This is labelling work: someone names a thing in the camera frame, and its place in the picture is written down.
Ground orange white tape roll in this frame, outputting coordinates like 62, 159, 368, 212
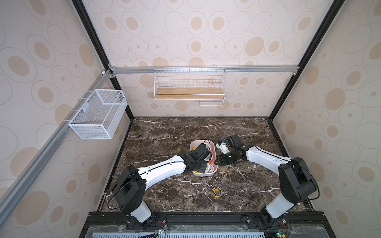
204, 142, 213, 151
205, 163, 215, 174

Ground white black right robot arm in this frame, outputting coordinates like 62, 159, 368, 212
216, 134, 318, 222

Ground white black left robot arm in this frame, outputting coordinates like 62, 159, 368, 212
111, 142, 212, 223

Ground white plastic storage box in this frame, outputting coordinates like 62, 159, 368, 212
190, 140, 218, 177

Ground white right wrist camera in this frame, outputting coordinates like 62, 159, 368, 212
216, 139, 230, 154

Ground white wire shelf wooden board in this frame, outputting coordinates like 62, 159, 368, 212
153, 72, 226, 106

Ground aluminium rail back wall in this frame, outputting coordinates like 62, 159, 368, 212
110, 65, 299, 74

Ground aluminium rail wall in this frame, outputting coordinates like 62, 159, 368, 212
110, 65, 299, 74
1, 69, 112, 226

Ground white wire mesh basket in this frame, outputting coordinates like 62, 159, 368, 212
68, 89, 128, 140

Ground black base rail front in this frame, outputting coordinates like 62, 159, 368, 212
80, 211, 335, 238

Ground black corner frame post right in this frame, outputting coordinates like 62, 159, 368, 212
269, 0, 345, 122

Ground black corner frame post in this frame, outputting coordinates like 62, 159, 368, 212
269, 0, 345, 122
70, 0, 135, 122

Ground aluminium rail left wall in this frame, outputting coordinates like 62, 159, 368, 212
1, 69, 112, 226

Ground black corner frame post left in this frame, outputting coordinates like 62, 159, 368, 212
70, 0, 135, 122

